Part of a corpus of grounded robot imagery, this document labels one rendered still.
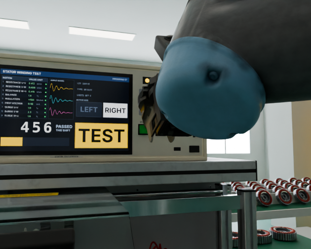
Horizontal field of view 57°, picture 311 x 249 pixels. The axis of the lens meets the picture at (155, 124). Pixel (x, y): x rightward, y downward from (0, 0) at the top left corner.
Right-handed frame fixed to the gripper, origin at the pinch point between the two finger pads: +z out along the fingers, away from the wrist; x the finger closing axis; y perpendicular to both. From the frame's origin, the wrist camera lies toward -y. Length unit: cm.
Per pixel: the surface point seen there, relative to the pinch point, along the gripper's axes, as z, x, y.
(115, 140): 7.6, -6.0, -0.4
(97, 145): 8.1, -9.6, 0.6
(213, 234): 29.0, 22.2, 16.7
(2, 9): 303, -119, -375
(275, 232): 67, 71, 14
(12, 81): 3.1, -25.4, -10.2
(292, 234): 64, 76, 15
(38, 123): 6.3, -20.7, -3.2
